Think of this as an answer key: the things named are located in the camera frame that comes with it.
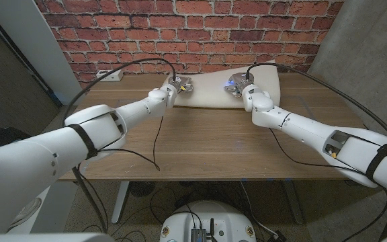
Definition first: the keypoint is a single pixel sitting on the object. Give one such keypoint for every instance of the cream memory foam sheet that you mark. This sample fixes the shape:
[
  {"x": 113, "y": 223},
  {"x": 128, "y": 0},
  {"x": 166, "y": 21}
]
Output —
[{"x": 210, "y": 92}]

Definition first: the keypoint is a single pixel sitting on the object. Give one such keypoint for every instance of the white robot torso base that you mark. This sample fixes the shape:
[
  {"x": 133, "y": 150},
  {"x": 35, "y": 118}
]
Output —
[{"x": 210, "y": 215}]

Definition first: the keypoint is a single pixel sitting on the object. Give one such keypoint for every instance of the small grey electronics box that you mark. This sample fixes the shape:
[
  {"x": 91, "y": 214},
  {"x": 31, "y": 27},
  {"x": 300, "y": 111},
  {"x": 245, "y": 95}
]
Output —
[{"x": 198, "y": 235}]

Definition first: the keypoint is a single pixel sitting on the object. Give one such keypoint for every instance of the red brick print backdrop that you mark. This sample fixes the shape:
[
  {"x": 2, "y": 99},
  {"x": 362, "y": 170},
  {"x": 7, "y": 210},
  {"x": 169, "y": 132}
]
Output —
[{"x": 193, "y": 33}]

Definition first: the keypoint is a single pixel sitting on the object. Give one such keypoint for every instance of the white metal table leg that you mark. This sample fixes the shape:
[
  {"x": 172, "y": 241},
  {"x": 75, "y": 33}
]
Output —
[
  {"x": 120, "y": 201},
  {"x": 293, "y": 201}
]

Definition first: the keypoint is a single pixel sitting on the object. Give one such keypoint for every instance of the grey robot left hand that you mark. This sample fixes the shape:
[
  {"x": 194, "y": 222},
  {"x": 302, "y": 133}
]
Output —
[{"x": 181, "y": 83}]

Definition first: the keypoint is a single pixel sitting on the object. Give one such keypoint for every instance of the black round fan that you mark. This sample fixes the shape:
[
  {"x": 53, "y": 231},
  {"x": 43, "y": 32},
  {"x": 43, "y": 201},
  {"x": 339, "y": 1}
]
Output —
[{"x": 141, "y": 189}]

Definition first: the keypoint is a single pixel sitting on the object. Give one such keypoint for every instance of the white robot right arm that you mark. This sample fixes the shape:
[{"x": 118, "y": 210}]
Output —
[{"x": 314, "y": 129}]

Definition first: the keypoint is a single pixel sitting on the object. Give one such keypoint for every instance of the white power strip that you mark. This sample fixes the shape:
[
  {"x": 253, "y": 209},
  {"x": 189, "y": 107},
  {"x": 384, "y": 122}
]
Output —
[{"x": 113, "y": 76}]

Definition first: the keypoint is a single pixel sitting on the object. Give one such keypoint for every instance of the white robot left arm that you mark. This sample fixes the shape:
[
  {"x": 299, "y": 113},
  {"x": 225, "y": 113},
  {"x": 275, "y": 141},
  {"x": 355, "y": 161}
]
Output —
[{"x": 45, "y": 158}]

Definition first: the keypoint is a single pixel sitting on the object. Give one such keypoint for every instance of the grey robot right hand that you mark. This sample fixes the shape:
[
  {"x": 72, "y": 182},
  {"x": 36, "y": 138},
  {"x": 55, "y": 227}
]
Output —
[{"x": 240, "y": 80}]

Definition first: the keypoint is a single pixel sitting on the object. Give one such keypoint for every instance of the black stub antenna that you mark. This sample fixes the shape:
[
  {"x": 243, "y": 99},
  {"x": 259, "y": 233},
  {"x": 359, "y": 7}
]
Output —
[{"x": 211, "y": 228}]

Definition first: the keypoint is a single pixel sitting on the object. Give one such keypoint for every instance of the white wall panel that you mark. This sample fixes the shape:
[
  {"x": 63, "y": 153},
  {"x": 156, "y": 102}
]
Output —
[{"x": 29, "y": 33}]

